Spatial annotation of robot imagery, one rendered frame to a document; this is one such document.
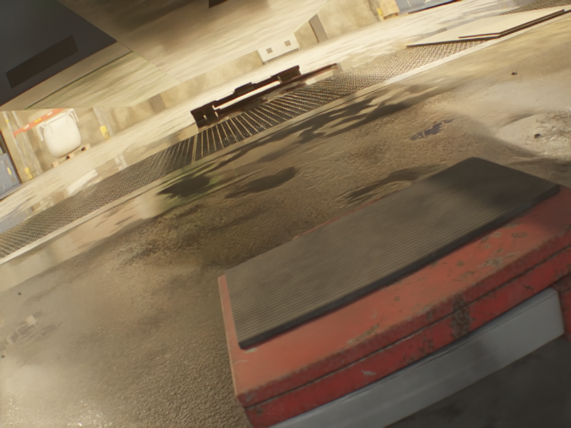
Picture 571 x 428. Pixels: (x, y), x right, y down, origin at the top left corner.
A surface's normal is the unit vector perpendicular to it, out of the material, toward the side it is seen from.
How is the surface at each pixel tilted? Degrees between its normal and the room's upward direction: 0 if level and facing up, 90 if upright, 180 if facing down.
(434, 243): 0
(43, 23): 87
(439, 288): 0
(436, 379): 90
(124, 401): 0
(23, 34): 87
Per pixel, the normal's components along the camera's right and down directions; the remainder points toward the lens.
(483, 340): 0.12, 0.19
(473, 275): -0.40, -0.89
